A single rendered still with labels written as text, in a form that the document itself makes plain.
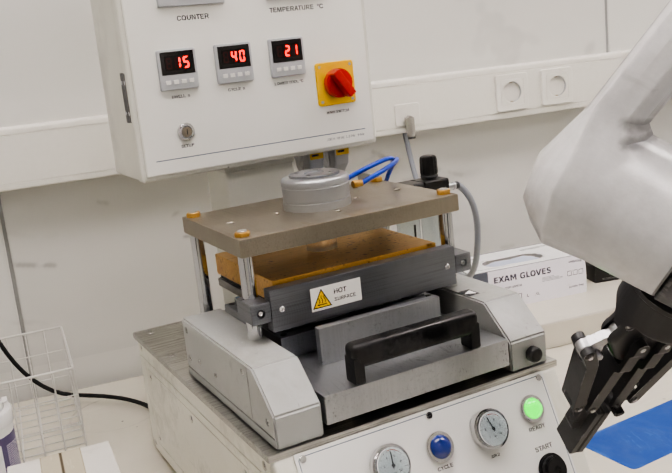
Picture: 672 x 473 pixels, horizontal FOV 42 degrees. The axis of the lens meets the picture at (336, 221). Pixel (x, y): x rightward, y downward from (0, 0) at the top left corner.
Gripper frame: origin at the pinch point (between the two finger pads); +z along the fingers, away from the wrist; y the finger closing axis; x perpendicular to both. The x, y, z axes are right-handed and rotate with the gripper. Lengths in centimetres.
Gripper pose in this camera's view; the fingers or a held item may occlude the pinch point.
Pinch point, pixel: (582, 420)
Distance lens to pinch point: 90.6
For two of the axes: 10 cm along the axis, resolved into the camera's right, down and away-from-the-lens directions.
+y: -9.4, 0.6, -3.3
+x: 2.8, 7.0, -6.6
